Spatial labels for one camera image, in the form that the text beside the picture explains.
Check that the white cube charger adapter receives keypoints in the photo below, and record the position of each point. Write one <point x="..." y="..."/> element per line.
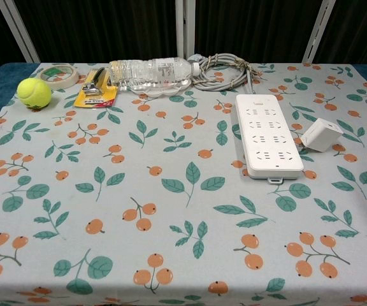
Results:
<point x="322" y="134"/>

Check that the white power strip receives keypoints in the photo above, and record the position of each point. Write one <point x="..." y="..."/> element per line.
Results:
<point x="268" y="140"/>

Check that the floral printed tablecloth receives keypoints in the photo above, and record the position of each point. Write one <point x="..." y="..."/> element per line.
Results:
<point x="158" y="191"/>

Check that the clear plastic water bottle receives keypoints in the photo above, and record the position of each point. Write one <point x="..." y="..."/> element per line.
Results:
<point x="148" y="72"/>

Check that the razor in yellow package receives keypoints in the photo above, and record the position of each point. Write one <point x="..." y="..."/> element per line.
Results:
<point x="96" y="92"/>

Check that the beige masking tape roll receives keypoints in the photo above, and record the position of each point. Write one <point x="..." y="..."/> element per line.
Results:
<point x="63" y="79"/>

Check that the yellow tennis ball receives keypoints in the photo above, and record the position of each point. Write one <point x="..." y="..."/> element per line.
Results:
<point x="33" y="92"/>

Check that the white metal frame post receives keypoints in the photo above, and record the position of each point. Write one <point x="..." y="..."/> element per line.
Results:
<point x="319" y="32"/>
<point x="21" y="32"/>
<point x="183" y="28"/>

